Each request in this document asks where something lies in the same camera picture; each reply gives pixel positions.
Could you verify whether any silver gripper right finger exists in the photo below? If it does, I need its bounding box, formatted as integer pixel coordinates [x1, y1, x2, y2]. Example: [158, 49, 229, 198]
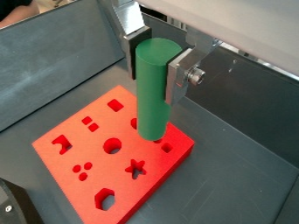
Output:
[164, 27, 221, 106]

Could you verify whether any green cylinder peg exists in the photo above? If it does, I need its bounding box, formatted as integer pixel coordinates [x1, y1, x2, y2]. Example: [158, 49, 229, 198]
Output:
[134, 38, 182, 141]

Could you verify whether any red shape sorting block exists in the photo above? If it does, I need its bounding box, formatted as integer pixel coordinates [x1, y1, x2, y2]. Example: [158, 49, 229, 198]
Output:
[31, 86, 193, 224]

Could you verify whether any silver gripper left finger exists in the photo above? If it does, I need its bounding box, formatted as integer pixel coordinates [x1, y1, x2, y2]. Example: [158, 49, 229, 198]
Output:
[112, 0, 152, 79]

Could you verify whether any black round object bottom left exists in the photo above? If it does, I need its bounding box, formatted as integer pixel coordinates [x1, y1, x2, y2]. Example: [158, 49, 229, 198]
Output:
[0, 178, 43, 224]

